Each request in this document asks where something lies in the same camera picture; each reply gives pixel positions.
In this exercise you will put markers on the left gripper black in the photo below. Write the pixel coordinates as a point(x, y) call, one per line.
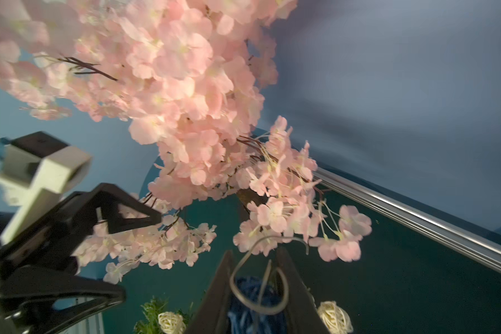
point(39, 291)

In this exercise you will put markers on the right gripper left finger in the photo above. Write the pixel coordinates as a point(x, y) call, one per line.
point(212, 315)

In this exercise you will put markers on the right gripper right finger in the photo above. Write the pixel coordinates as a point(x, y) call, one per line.
point(300, 313)

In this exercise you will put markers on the string lights with wicker balls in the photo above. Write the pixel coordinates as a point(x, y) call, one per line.
point(257, 303)

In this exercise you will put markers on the small green christmas tree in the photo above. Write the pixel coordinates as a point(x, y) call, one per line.
point(160, 318)

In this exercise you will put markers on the pink cherry blossom tree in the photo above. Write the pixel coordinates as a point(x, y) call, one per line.
point(186, 76)

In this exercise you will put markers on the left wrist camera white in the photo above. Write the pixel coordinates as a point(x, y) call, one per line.
point(36, 171)

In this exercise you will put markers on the aluminium frame rear bar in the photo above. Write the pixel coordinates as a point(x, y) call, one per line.
point(462, 241)

